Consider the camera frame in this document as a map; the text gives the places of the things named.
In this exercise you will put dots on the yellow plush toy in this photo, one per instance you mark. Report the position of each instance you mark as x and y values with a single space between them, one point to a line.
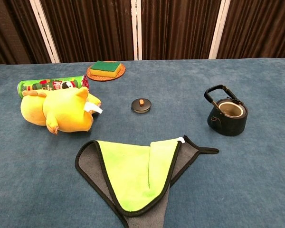
66 111

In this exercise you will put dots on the black teapot lid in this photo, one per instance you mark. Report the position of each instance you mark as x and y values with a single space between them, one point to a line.
141 106

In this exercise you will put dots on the round woven coaster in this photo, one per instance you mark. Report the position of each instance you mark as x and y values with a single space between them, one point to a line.
120 72

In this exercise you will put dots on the green grey microfibre cloth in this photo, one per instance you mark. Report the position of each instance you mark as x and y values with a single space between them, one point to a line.
133 171

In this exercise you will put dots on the yellow green sponge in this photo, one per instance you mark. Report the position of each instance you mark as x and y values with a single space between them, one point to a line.
105 69

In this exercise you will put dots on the black teapot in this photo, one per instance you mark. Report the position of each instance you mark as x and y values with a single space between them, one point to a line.
228 121

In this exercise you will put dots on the green Pringles can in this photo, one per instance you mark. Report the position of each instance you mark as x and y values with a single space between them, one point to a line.
50 84

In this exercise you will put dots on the dark brown curtain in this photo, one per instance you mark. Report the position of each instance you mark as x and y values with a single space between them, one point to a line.
92 28

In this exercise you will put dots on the white screen frame post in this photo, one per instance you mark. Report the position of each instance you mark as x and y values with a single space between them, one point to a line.
136 29
44 31
218 29

